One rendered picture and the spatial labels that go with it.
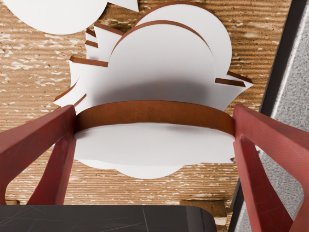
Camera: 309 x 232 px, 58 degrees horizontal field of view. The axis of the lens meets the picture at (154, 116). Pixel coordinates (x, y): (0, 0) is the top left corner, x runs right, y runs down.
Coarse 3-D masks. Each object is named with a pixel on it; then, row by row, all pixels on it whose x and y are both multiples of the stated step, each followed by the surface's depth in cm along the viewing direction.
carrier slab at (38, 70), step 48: (0, 0) 22; (144, 0) 22; (192, 0) 22; (240, 0) 22; (288, 0) 22; (0, 48) 24; (48, 48) 24; (240, 48) 24; (0, 96) 27; (48, 96) 27; (240, 96) 27; (96, 192) 35; (144, 192) 35; (192, 192) 35
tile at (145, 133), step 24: (96, 120) 11; (120, 120) 10; (144, 120) 10; (168, 120) 10; (192, 120) 10; (216, 120) 11; (96, 144) 14; (120, 144) 14; (144, 144) 14; (168, 144) 14; (192, 144) 14; (216, 144) 13
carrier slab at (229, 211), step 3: (228, 210) 38; (231, 210) 38; (228, 213) 38; (231, 213) 38; (228, 216) 39; (231, 216) 39; (228, 219) 39; (228, 222) 39; (228, 225) 40; (228, 228) 40
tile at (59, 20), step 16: (16, 0) 20; (32, 0) 20; (48, 0) 20; (64, 0) 20; (80, 0) 20; (96, 0) 20; (112, 0) 20; (128, 0) 21; (32, 16) 20; (48, 16) 21; (64, 16) 21; (80, 16) 21; (96, 16) 21; (48, 32) 21; (64, 32) 21
